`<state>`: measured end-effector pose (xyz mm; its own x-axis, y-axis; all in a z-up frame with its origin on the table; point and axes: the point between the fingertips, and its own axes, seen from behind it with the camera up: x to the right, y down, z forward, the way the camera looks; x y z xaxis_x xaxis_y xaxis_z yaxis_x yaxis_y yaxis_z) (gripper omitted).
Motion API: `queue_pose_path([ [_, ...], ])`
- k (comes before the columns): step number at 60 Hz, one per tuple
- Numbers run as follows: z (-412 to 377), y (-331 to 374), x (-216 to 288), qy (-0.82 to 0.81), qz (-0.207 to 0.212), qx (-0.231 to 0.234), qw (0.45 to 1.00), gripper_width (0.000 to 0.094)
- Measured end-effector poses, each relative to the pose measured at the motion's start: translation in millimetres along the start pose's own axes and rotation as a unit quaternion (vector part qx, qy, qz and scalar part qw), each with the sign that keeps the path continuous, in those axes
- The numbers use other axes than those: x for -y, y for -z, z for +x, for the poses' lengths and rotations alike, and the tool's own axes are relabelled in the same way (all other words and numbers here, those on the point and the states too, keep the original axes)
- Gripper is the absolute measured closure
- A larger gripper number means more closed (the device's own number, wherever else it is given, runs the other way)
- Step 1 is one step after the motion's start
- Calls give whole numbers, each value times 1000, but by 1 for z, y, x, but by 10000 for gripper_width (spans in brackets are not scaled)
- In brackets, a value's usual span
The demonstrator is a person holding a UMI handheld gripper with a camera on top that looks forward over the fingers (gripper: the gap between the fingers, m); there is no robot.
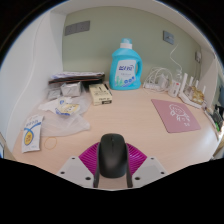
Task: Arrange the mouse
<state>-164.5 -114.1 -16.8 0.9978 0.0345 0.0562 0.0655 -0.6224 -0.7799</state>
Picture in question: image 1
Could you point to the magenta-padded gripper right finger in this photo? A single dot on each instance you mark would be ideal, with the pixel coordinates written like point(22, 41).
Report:
point(145, 168)

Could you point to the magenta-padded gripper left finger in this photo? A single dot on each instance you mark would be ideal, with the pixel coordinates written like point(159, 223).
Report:
point(78, 168)

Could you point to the black computer mouse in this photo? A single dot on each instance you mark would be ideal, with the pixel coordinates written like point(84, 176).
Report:
point(113, 156)

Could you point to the pink printed mouse pad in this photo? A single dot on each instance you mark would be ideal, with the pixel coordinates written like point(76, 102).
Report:
point(175, 115)

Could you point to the tan rubber band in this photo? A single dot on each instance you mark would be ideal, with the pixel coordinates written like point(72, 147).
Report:
point(45, 143)

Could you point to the clear plastic bag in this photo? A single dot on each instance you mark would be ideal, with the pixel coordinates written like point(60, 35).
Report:
point(66, 125)

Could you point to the white sachet with yellow print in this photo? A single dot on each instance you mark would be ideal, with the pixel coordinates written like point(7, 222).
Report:
point(31, 133)

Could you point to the cream cardboard box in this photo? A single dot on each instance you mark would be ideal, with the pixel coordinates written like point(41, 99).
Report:
point(100, 94)

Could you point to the silver foil packet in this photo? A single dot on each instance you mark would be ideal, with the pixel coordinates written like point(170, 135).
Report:
point(71, 89)

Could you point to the white router with antennas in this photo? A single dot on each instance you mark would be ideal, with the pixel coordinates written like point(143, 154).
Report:
point(186, 98)

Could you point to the white power strip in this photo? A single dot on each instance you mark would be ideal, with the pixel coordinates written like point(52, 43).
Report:
point(154, 86)

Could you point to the small clear red-labelled bottle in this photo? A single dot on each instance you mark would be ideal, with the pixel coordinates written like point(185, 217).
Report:
point(174, 87)

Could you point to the gold snack bag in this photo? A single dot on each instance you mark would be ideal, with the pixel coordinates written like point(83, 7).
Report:
point(197, 95)

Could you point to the black zip pouch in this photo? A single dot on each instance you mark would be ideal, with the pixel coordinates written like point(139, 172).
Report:
point(218, 115)

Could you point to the blue detergent bottle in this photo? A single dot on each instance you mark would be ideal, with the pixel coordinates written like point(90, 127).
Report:
point(125, 68)

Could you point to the white shelf unit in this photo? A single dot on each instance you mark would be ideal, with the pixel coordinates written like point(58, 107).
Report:
point(116, 4)

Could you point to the white wall adapter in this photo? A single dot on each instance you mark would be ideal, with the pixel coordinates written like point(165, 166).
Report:
point(198, 56)

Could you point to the grey wall socket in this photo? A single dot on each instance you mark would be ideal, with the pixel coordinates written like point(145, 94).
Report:
point(168, 37)

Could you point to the grey blank wall plate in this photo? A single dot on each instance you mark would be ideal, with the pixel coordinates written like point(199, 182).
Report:
point(77, 28)

